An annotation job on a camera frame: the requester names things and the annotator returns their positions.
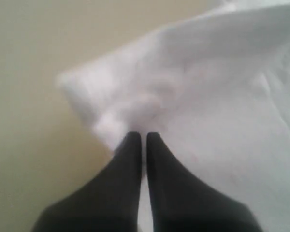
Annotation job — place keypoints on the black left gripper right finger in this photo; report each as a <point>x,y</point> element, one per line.
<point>181,202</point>

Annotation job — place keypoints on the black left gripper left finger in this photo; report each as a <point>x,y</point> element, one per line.
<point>107,203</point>

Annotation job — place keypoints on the white t-shirt with red print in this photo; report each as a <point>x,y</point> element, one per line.
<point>216,88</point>

